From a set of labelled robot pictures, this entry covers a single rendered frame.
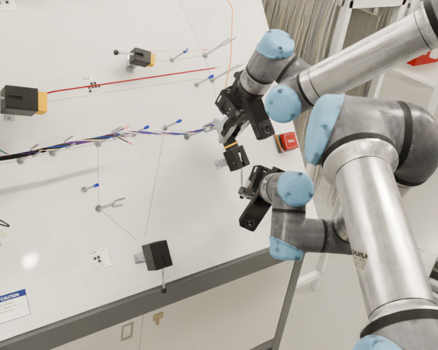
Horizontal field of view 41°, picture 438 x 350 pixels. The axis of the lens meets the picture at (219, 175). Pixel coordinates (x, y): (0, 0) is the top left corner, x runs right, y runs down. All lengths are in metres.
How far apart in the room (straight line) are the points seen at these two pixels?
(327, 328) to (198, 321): 1.17
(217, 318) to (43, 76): 0.85
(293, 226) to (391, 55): 0.41
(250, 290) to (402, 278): 1.07
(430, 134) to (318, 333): 1.88
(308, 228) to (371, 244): 0.49
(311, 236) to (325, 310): 1.62
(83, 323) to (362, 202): 0.78
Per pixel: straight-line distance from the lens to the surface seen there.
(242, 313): 1.84
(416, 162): 0.98
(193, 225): 1.52
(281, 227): 1.26
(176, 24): 1.64
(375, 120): 0.92
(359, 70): 1.13
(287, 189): 1.23
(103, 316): 1.41
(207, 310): 1.71
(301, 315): 2.81
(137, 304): 1.45
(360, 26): 2.51
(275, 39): 1.30
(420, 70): 4.46
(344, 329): 2.82
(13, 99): 1.28
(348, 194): 0.85
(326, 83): 1.15
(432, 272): 1.36
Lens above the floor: 1.83
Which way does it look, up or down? 29 degrees down
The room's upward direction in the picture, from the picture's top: 10 degrees clockwise
